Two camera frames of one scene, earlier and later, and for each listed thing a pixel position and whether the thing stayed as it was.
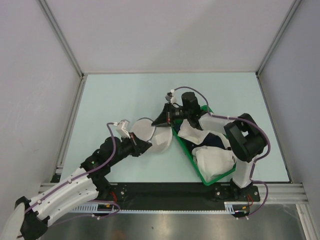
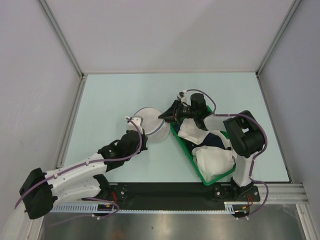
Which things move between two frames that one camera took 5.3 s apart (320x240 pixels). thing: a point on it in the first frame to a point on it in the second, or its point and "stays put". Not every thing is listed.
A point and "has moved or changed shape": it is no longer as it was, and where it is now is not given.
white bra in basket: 212,161 stays put
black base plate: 135,196 stays put
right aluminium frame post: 294,5 stays put
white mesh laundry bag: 160,137 has moved or changed shape
